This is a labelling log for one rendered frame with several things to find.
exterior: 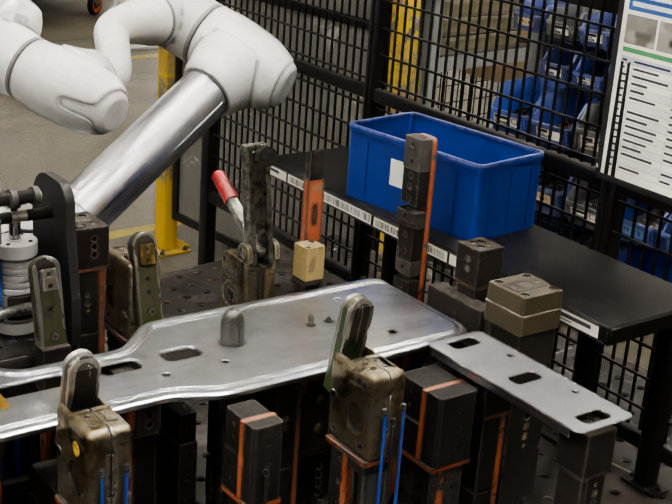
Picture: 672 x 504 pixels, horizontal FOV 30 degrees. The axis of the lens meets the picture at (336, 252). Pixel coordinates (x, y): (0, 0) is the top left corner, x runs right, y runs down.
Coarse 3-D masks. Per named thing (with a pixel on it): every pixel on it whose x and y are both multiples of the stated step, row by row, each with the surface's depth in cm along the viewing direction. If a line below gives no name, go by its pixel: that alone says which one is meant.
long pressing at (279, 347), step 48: (336, 288) 185; (384, 288) 187; (144, 336) 165; (192, 336) 166; (288, 336) 169; (384, 336) 171; (432, 336) 172; (0, 384) 150; (144, 384) 152; (192, 384) 153; (240, 384) 155; (288, 384) 158; (0, 432) 140
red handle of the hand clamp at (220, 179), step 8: (216, 176) 186; (224, 176) 186; (216, 184) 186; (224, 184) 185; (224, 192) 185; (232, 192) 185; (224, 200) 185; (232, 200) 184; (232, 208) 184; (240, 208) 184; (240, 216) 183; (240, 224) 183; (256, 240) 181; (256, 248) 180; (264, 248) 181
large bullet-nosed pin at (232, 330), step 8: (224, 312) 164; (232, 312) 163; (240, 312) 164; (224, 320) 163; (232, 320) 163; (240, 320) 164; (224, 328) 164; (232, 328) 163; (240, 328) 164; (224, 336) 164; (232, 336) 164; (240, 336) 164; (224, 344) 164; (232, 344) 164; (240, 344) 165
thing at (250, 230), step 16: (256, 144) 178; (256, 160) 178; (272, 160) 175; (256, 176) 179; (256, 192) 179; (256, 208) 180; (256, 224) 180; (272, 240) 181; (256, 256) 180; (272, 256) 181
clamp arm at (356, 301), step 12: (348, 300) 152; (360, 300) 152; (348, 312) 152; (360, 312) 152; (372, 312) 154; (348, 324) 152; (360, 324) 153; (336, 336) 155; (348, 336) 153; (360, 336) 155; (336, 348) 155; (348, 348) 154; (360, 348) 156; (324, 384) 158
